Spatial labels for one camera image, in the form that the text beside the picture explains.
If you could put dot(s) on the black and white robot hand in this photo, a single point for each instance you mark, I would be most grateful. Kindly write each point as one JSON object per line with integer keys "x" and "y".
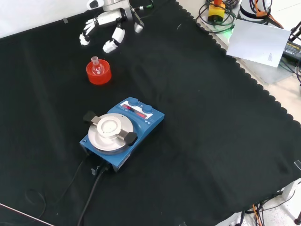
{"x": 109, "y": 17}

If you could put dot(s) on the clear glass round-bottom flask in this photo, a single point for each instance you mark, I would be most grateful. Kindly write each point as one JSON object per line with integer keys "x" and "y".
{"x": 97, "y": 69}

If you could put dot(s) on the small clear tape piece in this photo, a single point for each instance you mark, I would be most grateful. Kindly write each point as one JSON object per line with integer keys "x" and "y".
{"x": 297, "y": 164}
{"x": 65, "y": 21}

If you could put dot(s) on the yellow stop button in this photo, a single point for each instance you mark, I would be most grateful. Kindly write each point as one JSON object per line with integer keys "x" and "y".
{"x": 216, "y": 11}

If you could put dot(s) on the heater with blue base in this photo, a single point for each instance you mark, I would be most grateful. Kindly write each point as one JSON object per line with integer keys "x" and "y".
{"x": 150, "y": 122}

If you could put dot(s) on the black bench cloth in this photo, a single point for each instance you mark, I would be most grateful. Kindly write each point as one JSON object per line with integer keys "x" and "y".
{"x": 200, "y": 129}

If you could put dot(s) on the pale board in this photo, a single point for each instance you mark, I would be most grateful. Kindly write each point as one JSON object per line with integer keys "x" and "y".
{"x": 258, "y": 41}

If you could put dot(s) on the black power adapter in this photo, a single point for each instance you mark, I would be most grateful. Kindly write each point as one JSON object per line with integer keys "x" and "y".
{"x": 292, "y": 50}

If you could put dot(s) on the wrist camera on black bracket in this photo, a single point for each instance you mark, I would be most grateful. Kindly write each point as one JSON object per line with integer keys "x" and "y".
{"x": 138, "y": 27}

